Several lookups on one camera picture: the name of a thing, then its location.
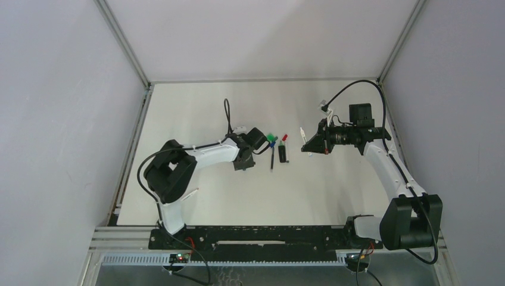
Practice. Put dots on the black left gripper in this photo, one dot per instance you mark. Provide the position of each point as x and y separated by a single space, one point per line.
245 162

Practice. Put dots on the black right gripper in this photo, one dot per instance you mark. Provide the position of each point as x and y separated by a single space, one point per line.
323 139

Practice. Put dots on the black thin pen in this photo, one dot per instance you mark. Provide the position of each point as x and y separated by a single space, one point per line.
272 159

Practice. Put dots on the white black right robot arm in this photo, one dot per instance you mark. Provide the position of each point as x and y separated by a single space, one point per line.
413 217

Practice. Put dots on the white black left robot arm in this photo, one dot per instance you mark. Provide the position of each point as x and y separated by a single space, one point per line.
165 175

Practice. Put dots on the white marker green end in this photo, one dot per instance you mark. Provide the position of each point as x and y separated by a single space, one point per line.
286 152

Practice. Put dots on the black green highlighter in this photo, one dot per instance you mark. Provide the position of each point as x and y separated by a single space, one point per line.
282 152

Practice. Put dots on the white marker red tip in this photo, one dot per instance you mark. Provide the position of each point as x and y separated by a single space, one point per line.
189 194

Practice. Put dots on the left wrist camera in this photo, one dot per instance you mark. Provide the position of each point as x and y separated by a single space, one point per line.
240 129

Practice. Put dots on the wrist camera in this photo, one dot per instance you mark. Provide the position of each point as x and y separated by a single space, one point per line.
325 109
240 129

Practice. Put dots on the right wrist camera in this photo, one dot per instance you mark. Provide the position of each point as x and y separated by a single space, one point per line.
325 109

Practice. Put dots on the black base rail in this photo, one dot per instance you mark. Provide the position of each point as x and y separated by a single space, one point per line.
270 244

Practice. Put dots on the aluminium frame rail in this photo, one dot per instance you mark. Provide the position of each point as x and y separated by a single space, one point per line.
121 238

